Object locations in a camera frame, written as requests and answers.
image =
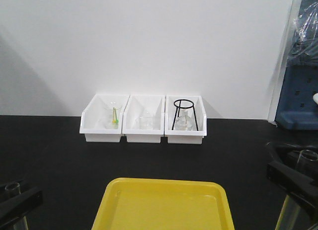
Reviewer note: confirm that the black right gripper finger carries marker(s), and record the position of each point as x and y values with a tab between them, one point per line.
301	186

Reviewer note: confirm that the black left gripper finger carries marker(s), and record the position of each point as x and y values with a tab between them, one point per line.
17	199

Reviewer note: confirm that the yellow plastic tray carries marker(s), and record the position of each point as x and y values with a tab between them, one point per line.
160	204

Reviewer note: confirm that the blue perforated rack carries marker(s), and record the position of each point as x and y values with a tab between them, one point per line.
296	108

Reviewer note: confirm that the white bin left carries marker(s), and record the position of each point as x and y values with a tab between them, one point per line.
91	122

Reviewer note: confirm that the white bin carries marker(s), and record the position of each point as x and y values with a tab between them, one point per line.
185	137
91	122
136	104

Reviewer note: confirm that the green yellow stirrers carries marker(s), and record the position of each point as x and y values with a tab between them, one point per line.
114	116

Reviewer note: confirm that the clear glass beaker left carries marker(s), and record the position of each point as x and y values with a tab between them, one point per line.
110	115

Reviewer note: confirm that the clear glass beaker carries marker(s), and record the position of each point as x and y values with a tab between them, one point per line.
110	115
147	121

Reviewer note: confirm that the white bin right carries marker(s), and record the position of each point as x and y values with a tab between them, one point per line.
185	137

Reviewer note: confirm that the clear conical flask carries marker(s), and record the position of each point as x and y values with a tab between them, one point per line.
184	122

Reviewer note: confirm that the clear plastic bag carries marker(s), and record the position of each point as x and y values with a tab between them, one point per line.
304	49

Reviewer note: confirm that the white bin middle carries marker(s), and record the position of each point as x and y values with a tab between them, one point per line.
136	104

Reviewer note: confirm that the clear glass beaker middle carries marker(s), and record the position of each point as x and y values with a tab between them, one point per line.
147	121

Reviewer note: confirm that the black wire tripod stand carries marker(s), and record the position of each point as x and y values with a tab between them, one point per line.
185	104

